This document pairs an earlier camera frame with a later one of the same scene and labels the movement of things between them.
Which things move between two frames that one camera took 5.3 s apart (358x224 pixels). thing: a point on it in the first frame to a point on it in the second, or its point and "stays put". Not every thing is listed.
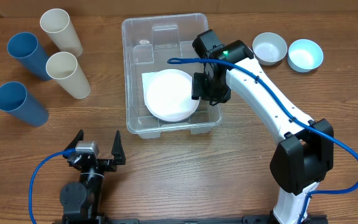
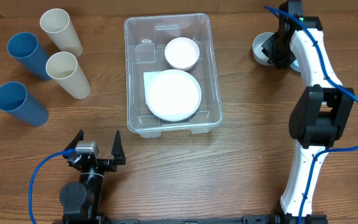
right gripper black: x=224 y=96 to x=268 y=50
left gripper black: x=118 y=153 stays put
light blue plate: x=168 y=95 stays put
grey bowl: x=269 y=48 stays put
